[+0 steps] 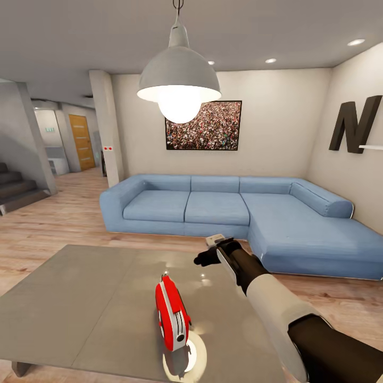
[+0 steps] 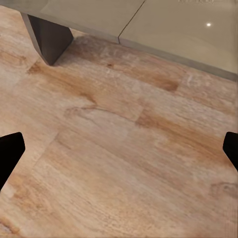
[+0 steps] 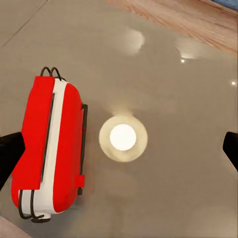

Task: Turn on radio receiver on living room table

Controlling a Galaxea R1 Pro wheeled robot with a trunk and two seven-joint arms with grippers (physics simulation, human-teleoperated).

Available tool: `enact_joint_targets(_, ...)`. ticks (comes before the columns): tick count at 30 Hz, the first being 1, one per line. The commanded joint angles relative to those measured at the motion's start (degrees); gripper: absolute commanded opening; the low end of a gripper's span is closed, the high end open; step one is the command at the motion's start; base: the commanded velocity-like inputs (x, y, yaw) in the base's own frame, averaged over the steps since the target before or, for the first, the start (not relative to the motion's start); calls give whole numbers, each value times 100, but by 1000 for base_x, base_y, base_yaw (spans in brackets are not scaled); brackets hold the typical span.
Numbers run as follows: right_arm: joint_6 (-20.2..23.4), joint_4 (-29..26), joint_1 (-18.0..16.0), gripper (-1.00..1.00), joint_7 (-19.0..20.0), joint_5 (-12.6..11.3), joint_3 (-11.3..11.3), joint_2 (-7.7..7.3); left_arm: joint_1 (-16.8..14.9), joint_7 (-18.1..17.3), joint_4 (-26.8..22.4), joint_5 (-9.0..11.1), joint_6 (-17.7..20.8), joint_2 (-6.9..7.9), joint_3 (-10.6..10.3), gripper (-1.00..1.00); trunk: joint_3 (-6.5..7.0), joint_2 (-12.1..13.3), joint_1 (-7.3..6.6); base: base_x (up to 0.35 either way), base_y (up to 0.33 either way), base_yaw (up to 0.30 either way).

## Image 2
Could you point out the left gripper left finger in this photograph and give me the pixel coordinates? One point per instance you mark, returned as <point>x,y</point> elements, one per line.
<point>12,147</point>

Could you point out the coffee table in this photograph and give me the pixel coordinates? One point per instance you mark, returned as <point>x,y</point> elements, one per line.
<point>201,34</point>

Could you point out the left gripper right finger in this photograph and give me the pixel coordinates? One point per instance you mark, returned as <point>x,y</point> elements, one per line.
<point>230,147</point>

